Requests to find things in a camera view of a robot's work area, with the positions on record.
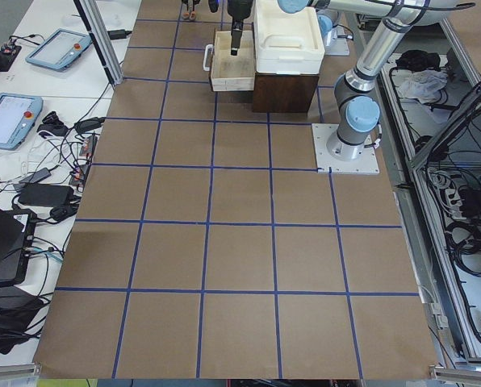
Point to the light wooden drawer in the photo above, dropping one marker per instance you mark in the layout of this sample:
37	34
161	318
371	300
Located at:
229	72

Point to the white drawer handle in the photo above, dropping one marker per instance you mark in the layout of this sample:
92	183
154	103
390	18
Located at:
208	57

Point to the grey orange scissors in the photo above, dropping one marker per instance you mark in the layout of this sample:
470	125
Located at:
189	12

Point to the black laptop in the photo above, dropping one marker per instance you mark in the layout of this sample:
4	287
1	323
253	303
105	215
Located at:
17	229

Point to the dark brown wooden cabinet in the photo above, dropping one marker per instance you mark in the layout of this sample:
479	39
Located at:
277	93

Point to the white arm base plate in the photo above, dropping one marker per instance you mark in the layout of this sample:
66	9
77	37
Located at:
334	156
336	42

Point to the white crumpled cloth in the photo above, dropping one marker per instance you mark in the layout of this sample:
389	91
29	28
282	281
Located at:
424	86

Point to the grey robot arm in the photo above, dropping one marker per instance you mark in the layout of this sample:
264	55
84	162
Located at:
328	21
398	17

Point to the blue teach pendant near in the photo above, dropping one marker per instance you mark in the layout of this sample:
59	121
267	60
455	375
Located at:
18	114

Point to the blue teach pendant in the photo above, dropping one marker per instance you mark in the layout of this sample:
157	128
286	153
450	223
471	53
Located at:
59	50
18	114

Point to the aluminium frame post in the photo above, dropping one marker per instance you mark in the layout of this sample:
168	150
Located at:
91	17

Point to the blue teach pendant far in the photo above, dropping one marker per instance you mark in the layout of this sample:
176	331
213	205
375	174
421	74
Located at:
59	50

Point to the white plastic tray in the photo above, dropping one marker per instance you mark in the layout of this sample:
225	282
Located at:
286	43

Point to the black power adapter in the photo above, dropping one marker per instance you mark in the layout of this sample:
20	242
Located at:
45	195

